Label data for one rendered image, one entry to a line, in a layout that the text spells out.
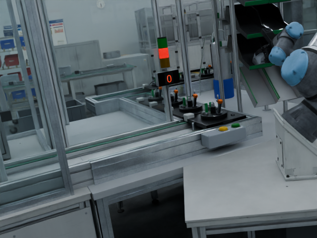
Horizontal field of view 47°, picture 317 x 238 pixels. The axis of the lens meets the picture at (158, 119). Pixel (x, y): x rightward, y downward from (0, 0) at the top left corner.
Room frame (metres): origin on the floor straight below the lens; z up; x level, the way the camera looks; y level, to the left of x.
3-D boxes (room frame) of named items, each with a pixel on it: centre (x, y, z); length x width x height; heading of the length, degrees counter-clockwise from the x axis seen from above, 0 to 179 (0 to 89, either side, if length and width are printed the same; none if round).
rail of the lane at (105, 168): (1.62, -0.10, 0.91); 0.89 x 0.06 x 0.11; 112
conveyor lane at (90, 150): (1.77, -0.01, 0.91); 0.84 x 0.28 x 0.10; 112
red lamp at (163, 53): (1.90, -0.07, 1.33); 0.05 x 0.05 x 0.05
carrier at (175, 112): (2.10, -0.20, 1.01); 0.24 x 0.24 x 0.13; 22
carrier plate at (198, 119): (1.86, -0.29, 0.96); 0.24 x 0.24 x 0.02; 22
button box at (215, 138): (1.63, -0.30, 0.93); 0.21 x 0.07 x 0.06; 112
